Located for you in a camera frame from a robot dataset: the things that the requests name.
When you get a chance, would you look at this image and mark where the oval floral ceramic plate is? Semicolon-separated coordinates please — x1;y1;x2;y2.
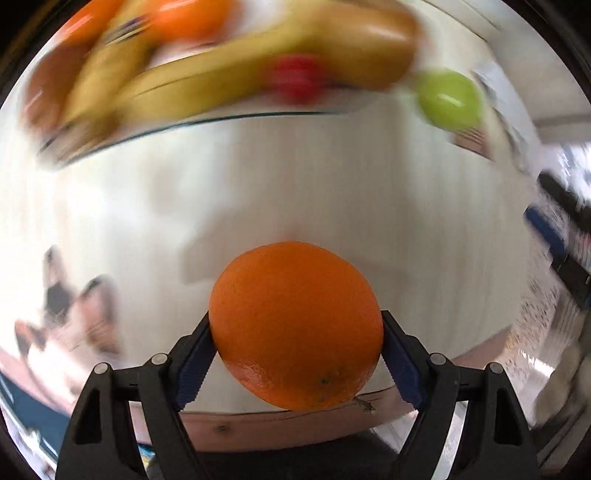
18;0;421;171

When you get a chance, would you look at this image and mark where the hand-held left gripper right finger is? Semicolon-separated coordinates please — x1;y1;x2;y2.
379;310;541;480

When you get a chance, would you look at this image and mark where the red cherry tomato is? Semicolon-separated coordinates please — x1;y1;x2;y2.
265;53;326;104

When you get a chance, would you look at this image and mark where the striped cat print tablecloth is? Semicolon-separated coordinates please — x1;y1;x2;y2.
0;0;555;453

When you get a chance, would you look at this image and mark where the green apple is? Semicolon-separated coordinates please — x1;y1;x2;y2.
413;69;485;132

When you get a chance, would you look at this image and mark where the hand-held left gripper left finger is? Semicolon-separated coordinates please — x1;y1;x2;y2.
55;311;219;480

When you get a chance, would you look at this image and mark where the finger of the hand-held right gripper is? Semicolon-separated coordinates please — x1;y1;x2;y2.
525;205;591;319
539;174;588;208

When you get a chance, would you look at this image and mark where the plain yellow banana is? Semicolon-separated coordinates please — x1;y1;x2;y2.
120;14;333;125

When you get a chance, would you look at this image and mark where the patterned glass sliding door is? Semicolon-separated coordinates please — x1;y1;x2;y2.
508;138;591;462

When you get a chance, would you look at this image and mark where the spotted yellow banana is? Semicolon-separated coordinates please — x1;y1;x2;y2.
60;18;158;144

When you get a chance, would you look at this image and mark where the orange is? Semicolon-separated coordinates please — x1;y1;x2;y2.
148;0;241;44
209;241;385;411
55;0;125;47

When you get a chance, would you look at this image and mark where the reddish brown pear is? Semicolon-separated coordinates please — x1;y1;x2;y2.
21;46;86;139

